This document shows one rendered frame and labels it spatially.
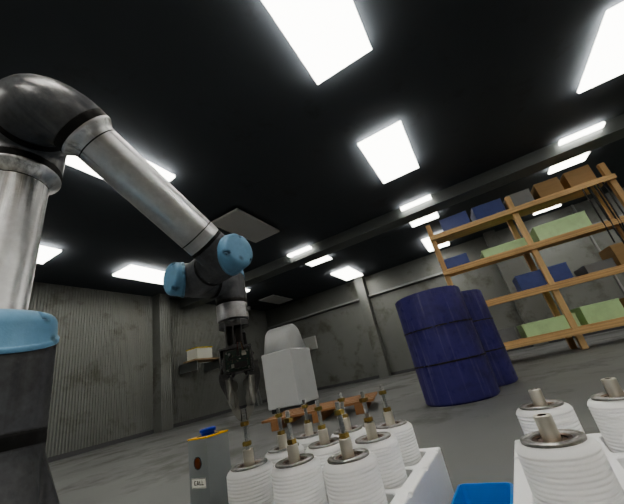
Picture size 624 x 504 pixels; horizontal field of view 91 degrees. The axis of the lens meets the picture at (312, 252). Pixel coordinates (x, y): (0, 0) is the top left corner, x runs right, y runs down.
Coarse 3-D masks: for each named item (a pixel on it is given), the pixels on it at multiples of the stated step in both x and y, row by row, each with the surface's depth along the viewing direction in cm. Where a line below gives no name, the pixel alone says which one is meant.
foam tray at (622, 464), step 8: (600, 440) 56; (608, 456) 49; (616, 456) 49; (520, 464) 54; (616, 464) 46; (520, 472) 51; (616, 472) 44; (520, 480) 48; (520, 488) 45; (528, 488) 45; (520, 496) 43; (528, 496) 43
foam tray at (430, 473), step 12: (432, 456) 68; (408, 468) 64; (420, 468) 62; (432, 468) 64; (444, 468) 71; (408, 480) 58; (420, 480) 57; (432, 480) 62; (444, 480) 68; (396, 492) 54; (408, 492) 52; (420, 492) 55; (432, 492) 60; (444, 492) 65
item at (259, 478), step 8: (264, 464) 63; (272, 464) 64; (232, 472) 62; (240, 472) 61; (248, 472) 60; (256, 472) 60; (264, 472) 61; (232, 480) 60; (240, 480) 60; (248, 480) 59; (256, 480) 60; (264, 480) 61; (232, 488) 60; (240, 488) 59; (248, 488) 59; (256, 488) 59; (264, 488) 60; (272, 488) 61; (232, 496) 59; (240, 496) 59; (248, 496) 59; (256, 496) 59; (264, 496) 59; (272, 496) 61
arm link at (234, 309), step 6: (216, 306) 74; (222, 306) 72; (228, 306) 72; (234, 306) 72; (240, 306) 73; (246, 306) 77; (216, 312) 74; (222, 312) 72; (228, 312) 71; (234, 312) 72; (240, 312) 72; (246, 312) 74; (222, 318) 71; (228, 318) 71; (234, 318) 72; (240, 318) 72; (246, 318) 74
